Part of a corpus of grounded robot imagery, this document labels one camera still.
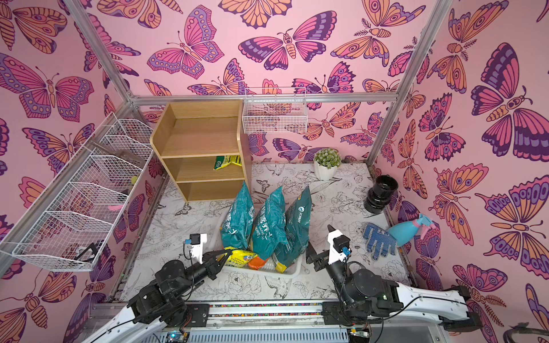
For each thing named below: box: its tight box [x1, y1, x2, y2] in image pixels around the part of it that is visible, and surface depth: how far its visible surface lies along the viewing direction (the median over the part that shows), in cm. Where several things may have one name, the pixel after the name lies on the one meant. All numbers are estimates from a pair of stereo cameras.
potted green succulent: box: [313, 147, 342, 181], surface depth 105 cm
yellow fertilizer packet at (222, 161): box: [213, 155, 243, 171], surface depth 97 cm
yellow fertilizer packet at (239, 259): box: [224, 247, 259, 268], surface depth 74 cm
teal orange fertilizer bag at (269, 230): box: [253, 185, 289, 261], surface depth 73 cm
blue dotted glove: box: [363, 222, 398, 261], surface depth 89 cm
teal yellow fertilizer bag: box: [272, 185, 313, 273], surface depth 70 cm
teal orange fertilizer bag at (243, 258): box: [225, 250, 266, 271], surface depth 75 cm
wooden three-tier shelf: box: [150, 100, 249, 203], surface depth 96 cm
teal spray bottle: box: [386, 213, 437, 247], surface depth 85 cm
